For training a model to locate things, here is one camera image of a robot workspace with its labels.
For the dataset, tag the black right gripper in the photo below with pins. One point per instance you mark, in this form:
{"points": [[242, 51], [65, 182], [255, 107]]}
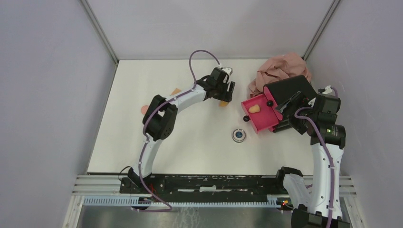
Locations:
{"points": [[299, 99]]}

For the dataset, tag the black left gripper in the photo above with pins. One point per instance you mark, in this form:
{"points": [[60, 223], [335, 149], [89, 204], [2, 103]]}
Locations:
{"points": [[226, 96]]}

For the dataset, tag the orange teardrop sponge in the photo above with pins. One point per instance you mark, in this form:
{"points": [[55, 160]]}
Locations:
{"points": [[254, 109], [223, 104]]}

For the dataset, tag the black drawer organizer case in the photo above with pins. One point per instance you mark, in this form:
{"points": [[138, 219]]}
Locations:
{"points": [[283, 90]]}

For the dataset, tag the pink top drawer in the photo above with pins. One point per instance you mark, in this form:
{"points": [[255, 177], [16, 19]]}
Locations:
{"points": [[272, 103]]}

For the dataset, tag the pink drawer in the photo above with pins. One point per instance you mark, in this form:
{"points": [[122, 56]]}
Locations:
{"points": [[264, 119], [273, 129], [272, 103]]}

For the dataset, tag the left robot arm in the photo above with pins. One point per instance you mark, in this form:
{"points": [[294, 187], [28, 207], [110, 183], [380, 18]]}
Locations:
{"points": [[160, 117]]}

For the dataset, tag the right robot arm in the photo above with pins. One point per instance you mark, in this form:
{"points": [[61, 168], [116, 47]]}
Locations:
{"points": [[316, 206]]}

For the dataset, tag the square tan makeup sponge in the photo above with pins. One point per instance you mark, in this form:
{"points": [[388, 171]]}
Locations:
{"points": [[176, 91]]}

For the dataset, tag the pink bottom drawer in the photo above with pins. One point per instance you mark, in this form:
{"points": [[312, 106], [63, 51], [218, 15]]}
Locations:
{"points": [[273, 129]]}

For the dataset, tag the round clear powder jar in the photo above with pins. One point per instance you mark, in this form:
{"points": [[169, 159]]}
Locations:
{"points": [[239, 135]]}

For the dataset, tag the pink crumpled cloth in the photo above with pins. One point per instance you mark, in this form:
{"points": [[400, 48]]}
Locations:
{"points": [[278, 68]]}

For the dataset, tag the round pink powder puff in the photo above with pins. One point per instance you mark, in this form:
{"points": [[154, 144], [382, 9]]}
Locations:
{"points": [[144, 109]]}

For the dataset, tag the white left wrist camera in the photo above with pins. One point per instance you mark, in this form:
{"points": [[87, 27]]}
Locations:
{"points": [[227, 70]]}

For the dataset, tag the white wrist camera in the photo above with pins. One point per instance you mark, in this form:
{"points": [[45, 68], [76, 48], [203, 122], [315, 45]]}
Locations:
{"points": [[227, 70], [328, 90]]}

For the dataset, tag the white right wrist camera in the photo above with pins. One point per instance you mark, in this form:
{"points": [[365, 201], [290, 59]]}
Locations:
{"points": [[328, 90]]}

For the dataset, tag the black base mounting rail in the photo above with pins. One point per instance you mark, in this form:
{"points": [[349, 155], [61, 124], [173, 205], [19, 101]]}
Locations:
{"points": [[183, 188]]}

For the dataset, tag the aluminium frame rail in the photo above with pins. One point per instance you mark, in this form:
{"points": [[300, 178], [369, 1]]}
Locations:
{"points": [[108, 200]]}

